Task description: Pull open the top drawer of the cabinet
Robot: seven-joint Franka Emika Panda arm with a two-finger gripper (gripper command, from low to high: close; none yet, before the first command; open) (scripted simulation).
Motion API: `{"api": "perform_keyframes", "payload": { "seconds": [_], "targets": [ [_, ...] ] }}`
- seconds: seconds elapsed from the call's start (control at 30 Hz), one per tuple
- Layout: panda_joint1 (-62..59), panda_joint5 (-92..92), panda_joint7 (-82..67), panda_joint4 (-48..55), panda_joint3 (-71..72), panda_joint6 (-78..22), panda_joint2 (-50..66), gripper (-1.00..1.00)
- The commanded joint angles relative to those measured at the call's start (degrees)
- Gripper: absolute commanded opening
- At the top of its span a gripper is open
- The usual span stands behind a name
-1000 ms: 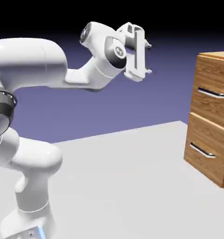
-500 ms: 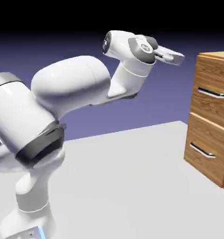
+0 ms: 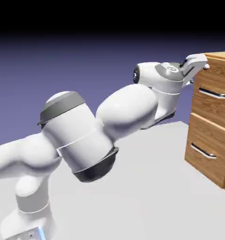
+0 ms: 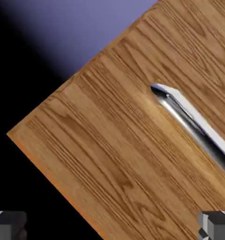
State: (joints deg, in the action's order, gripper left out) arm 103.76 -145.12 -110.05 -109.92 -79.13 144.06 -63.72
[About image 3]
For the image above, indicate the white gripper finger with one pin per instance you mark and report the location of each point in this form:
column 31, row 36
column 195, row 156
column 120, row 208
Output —
column 206, row 66

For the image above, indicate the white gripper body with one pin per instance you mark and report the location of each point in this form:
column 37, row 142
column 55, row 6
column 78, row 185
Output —
column 197, row 59

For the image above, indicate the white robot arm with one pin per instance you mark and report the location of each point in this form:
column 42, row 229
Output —
column 76, row 131

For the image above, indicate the light wood drawer front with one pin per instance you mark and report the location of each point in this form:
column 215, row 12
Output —
column 213, row 75
column 210, row 135

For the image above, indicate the light wood cabinet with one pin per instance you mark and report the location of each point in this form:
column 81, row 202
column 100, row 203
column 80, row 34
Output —
column 217, row 168

